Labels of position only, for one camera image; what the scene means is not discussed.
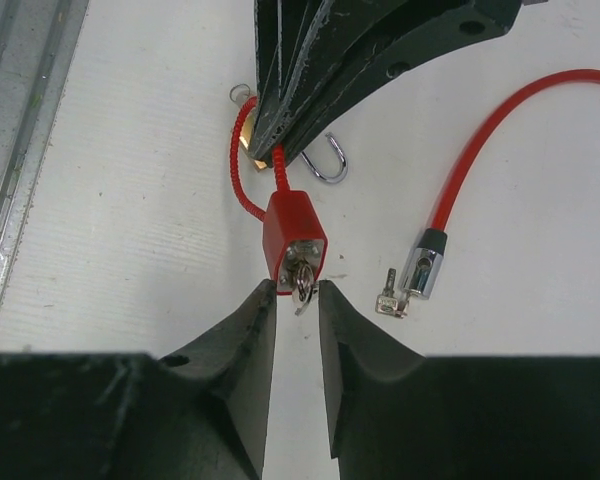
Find open brass padlock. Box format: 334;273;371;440
228;82;350;185

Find silver keys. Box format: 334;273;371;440
290;260;319;316

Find thick red cable lock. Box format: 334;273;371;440
375;69;600;318

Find red thin-cable padlock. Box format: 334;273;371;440
229;96;328;296

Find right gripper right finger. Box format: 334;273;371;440
319;281;600;479

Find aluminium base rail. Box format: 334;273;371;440
0;0;89;308

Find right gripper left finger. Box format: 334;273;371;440
0;280;276;479

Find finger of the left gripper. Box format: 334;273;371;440
283;0;520;161
249;1;340;161

